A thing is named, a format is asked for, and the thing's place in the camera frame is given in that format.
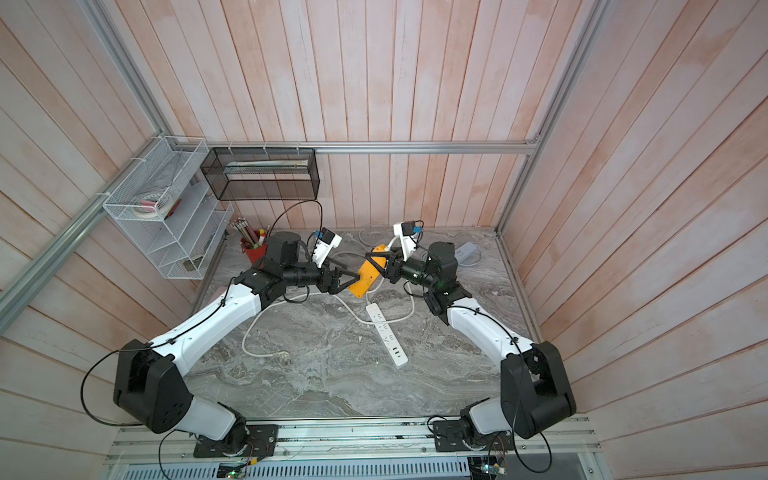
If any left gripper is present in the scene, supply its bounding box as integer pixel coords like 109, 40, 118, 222
283, 255, 361, 295

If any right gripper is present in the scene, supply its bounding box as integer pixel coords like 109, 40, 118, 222
369, 249, 441, 295

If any yellow power strip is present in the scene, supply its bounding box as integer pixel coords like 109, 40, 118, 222
349, 256, 386, 298

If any white cord of yellow strip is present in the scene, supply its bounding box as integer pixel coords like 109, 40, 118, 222
241, 272, 416, 365

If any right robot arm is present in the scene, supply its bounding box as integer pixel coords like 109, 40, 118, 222
366, 242, 577, 439

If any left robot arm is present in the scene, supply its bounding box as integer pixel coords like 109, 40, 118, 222
113, 229, 359, 440

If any grey power strip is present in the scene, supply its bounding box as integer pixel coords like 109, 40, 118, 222
455, 242, 481, 266

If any white power strip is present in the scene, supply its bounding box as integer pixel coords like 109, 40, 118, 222
366, 303, 408, 368

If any red metal pencil cup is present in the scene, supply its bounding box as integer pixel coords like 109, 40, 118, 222
240, 230, 267, 264

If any pencils and pens bundle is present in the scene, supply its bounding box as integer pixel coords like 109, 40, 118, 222
231, 218, 267, 249

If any tape roll on shelf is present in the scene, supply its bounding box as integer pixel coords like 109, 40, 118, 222
131, 191, 172, 219

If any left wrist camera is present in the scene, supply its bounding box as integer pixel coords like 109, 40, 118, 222
312, 227, 342, 267

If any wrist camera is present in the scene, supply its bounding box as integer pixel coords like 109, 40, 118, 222
312, 227, 342, 267
393, 220, 424, 260

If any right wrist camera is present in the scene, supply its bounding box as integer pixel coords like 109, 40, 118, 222
393, 220, 424, 260

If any black mesh wall basket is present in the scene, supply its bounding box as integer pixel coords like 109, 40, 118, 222
201, 146, 320, 201

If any white wire mesh shelf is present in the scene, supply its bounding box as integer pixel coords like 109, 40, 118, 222
103, 136, 233, 280

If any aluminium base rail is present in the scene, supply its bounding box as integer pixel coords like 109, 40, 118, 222
101, 416, 612, 479

